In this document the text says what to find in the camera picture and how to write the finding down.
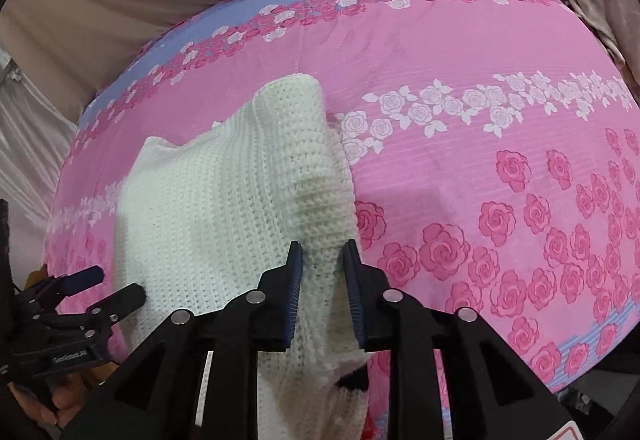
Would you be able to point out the white knit colour-block sweater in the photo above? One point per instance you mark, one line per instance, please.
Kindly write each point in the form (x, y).
(225, 200)

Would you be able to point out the person's left hand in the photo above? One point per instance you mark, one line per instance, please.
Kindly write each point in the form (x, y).
(70, 395)

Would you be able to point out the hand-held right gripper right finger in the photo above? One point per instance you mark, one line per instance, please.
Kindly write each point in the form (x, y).
(352, 300)

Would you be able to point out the white translucent plastic sheet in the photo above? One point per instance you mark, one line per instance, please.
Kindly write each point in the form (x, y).
(25, 144)

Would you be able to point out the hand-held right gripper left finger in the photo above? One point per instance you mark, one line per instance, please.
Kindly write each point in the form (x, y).
(295, 300)

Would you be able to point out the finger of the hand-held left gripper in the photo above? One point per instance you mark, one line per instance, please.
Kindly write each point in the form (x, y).
(125, 297)
(82, 279)

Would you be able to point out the pink floral bedsheet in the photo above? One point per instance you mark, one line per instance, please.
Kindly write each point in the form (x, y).
(450, 69)

